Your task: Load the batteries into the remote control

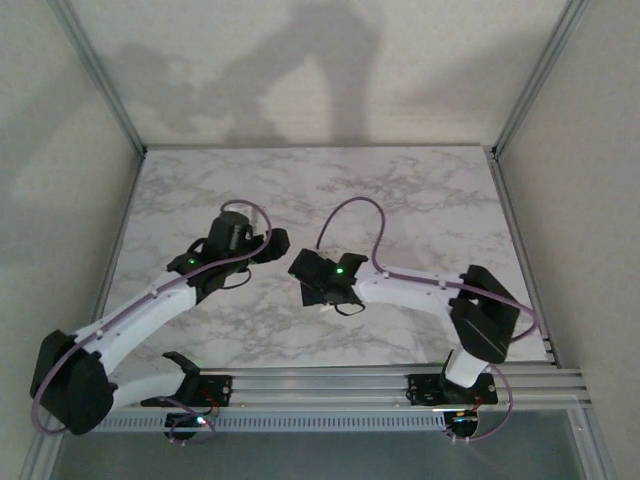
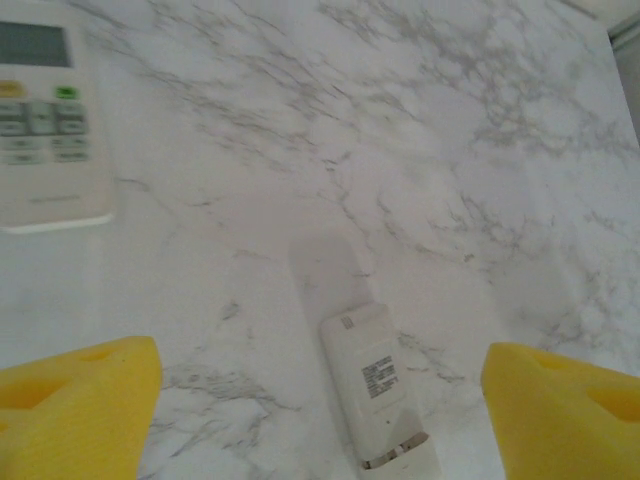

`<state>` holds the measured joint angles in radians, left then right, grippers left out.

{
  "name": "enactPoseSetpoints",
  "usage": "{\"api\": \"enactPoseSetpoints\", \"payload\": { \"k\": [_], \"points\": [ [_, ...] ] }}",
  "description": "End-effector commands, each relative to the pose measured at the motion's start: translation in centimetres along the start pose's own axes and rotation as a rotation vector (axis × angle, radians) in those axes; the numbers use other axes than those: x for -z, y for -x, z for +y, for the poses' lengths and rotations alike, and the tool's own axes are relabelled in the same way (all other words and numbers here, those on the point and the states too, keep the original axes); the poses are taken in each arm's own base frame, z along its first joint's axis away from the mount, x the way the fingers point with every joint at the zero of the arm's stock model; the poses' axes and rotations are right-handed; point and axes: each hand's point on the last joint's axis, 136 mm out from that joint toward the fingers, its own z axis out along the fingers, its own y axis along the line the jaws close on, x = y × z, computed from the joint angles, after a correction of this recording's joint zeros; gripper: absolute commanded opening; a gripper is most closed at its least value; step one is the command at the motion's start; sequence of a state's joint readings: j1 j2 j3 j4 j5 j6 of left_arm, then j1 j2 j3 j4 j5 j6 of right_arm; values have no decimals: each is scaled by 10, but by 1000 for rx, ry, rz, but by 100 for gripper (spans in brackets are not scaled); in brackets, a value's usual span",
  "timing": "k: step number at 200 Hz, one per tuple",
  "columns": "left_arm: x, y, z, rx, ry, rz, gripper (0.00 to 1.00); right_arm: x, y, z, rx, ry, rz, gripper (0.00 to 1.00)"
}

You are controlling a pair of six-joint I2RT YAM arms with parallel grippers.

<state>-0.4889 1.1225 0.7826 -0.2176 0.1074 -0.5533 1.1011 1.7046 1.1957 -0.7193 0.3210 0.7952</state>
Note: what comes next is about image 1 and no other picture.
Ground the small controller board with light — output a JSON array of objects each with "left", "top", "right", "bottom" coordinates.
[
  {"left": 164, "top": 412, "right": 214, "bottom": 446},
  {"left": 446, "top": 408, "right": 482, "bottom": 441}
]

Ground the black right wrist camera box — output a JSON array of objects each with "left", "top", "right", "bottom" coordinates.
[{"left": 294, "top": 248, "right": 337, "bottom": 271}]

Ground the wide aluminium mounting rail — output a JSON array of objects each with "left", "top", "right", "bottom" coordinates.
[{"left": 99, "top": 366, "right": 595, "bottom": 415}]

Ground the aluminium table side rail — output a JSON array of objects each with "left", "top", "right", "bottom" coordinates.
[
  {"left": 89, "top": 149, "right": 147, "bottom": 326},
  {"left": 483, "top": 149, "right": 560, "bottom": 369}
]

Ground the grey slotted cable duct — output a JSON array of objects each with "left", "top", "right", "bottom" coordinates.
[{"left": 94, "top": 413, "right": 448, "bottom": 434}]

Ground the aluminium frame post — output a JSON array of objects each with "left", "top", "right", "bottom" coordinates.
[
  {"left": 19, "top": 432, "right": 66, "bottom": 480},
  {"left": 569, "top": 403, "right": 619, "bottom": 480},
  {"left": 58, "top": 0, "right": 147, "bottom": 157},
  {"left": 489, "top": 0, "right": 596, "bottom": 159}
]

